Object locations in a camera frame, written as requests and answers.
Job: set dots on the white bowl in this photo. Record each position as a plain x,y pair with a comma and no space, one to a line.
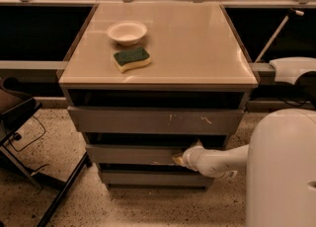
127,33

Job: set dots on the grey bottom drawer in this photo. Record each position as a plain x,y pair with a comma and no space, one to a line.
155,179

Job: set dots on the grey drawer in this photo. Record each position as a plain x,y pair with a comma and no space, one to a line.
155,179
155,121
133,155

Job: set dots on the white chair armrest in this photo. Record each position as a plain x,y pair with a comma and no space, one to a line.
290,69

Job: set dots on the green yellow sponge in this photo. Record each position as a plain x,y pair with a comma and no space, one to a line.
131,58

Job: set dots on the grey drawer cabinet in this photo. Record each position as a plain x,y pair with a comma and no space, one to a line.
196,64

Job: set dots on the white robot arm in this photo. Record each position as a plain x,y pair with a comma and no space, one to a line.
281,169

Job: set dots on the grey top drawer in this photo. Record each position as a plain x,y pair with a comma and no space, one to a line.
155,121

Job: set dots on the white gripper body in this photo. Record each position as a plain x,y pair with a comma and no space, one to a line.
191,157

